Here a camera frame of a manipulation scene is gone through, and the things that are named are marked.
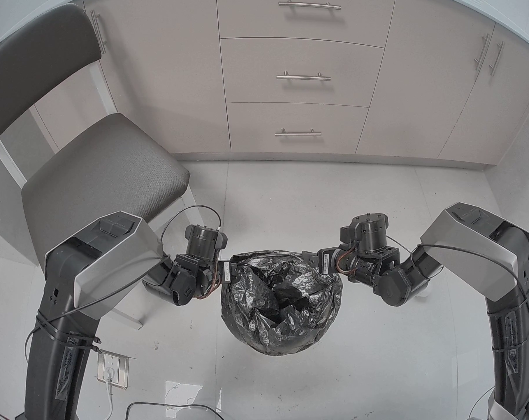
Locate grey padded chair white legs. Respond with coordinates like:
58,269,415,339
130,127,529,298
0,3,199,328

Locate beige cabinet with metal handles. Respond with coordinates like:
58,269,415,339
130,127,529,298
0,0,529,168

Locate black cable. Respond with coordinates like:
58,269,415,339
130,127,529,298
161,205,225,246
386,234,529,305
126,402,225,420
469,397,498,420

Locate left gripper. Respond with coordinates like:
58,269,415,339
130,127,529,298
210,258,235,294

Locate white cable with plug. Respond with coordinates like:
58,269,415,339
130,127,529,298
103,366,116,420

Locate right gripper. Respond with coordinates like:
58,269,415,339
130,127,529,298
301,247,357,279

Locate black plastic bag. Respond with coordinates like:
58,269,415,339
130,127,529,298
220,250,345,358

